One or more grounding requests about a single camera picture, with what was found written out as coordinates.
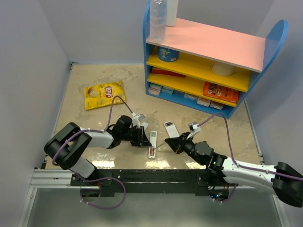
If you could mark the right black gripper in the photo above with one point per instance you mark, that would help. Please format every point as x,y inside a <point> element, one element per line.
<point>178,144</point>

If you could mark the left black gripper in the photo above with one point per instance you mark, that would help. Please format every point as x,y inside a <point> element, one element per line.
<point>141,140</point>

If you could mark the slim white remote control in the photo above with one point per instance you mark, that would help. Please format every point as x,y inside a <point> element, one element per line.
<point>153,141</point>

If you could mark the red battery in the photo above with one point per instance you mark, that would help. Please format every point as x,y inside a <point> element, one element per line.
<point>151,151</point>

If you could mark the wide white remote control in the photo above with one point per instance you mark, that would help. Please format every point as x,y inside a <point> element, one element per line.
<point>172,131</point>

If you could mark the white battery cover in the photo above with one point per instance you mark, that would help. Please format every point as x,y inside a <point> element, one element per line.
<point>145,125</point>

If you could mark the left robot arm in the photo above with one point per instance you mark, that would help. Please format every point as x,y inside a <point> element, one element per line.
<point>67,146</point>

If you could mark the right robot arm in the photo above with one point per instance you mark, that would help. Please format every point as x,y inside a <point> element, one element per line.
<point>281,180</point>

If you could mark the tissue pack red label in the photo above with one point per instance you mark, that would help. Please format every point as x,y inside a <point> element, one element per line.
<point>203,102</point>

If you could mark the tissue pack centre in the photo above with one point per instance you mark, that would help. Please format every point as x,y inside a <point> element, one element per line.
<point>191,97</point>

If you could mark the tissue pack far left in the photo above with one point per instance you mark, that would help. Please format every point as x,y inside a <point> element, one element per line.
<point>154,89</point>

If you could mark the teal tissue pack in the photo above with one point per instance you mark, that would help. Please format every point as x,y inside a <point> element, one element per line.
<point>167,90</point>

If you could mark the tissue pack far right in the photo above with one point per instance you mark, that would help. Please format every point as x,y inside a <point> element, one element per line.
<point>216,105</point>

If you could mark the orange snack package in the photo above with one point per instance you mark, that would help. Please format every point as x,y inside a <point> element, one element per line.
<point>220,92</point>

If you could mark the yellow Lays chips bag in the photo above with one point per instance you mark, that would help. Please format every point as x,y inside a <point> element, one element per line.
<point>98,96</point>

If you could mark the red flat box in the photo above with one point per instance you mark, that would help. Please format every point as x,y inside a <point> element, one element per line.
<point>166,72</point>

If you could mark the blue wooden shelf unit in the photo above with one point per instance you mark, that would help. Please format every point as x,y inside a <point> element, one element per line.
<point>199,45</point>

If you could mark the blue printed can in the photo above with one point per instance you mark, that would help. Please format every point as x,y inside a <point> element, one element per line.
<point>167,55</point>

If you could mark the clear plastic water bottle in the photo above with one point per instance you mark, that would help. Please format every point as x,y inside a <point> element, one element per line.
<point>158,15</point>

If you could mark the white bottle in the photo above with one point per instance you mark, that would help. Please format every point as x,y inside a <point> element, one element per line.
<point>172,8</point>

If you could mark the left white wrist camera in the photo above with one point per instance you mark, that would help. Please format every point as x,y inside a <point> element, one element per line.
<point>137,119</point>

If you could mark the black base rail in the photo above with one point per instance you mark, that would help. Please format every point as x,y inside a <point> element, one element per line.
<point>108,182</point>

